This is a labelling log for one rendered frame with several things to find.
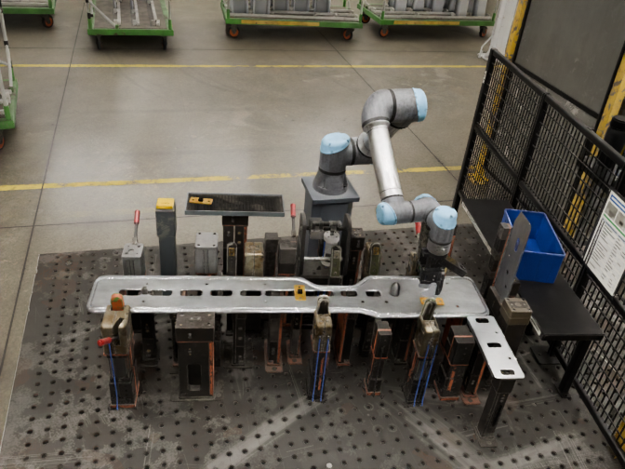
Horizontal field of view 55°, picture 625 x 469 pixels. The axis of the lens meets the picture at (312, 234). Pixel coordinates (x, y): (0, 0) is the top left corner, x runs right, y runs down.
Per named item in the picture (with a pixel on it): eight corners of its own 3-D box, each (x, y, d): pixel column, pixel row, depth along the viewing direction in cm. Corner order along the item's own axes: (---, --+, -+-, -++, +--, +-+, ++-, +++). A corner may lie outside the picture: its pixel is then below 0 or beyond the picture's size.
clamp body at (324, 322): (302, 404, 208) (311, 328, 189) (299, 377, 218) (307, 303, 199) (329, 403, 209) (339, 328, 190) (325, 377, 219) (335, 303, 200)
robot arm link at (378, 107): (359, 83, 203) (388, 220, 190) (389, 82, 206) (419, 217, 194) (348, 100, 213) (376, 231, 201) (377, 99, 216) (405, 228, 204)
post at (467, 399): (463, 405, 213) (483, 345, 197) (455, 381, 222) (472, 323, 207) (481, 404, 214) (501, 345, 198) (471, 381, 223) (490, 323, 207)
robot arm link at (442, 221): (450, 202, 196) (463, 215, 189) (444, 230, 202) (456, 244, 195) (429, 204, 194) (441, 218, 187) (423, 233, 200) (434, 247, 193)
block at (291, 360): (287, 364, 222) (293, 304, 207) (285, 340, 233) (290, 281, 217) (302, 364, 223) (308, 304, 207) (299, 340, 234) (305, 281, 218)
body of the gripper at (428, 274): (414, 272, 209) (419, 243, 202) (438, 272, 210) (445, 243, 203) (419, 286, 202) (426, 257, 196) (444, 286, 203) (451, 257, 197)
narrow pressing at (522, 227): (503, 306, 214) (530, 226, 195) (492, 286, 223) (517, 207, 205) (505, 306, 214) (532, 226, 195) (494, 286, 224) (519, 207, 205)
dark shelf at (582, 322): (540, 341, 200) (543, 334, 198) (459, 204, 274) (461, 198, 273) (602, 341, 203) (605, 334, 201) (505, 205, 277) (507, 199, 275)
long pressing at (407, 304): (82, 318, 192) (82, 314, 191) (96, 275, 211) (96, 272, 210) (492, 318, 210) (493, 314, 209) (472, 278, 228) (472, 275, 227)
